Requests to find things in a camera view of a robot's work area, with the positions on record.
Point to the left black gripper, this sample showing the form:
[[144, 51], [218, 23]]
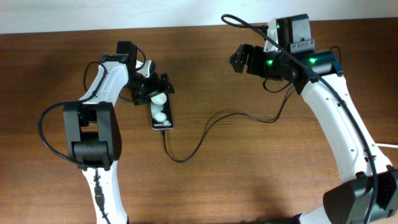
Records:
[[155, 88]]

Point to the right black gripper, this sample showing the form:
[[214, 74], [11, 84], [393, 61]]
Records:
[[244, 53]]

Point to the black Samsung smartphone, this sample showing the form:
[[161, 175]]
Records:
[[160, 112]]

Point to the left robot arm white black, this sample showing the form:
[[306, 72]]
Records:
[[92, 131]]

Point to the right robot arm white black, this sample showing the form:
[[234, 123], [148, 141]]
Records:
[[368, 189]]

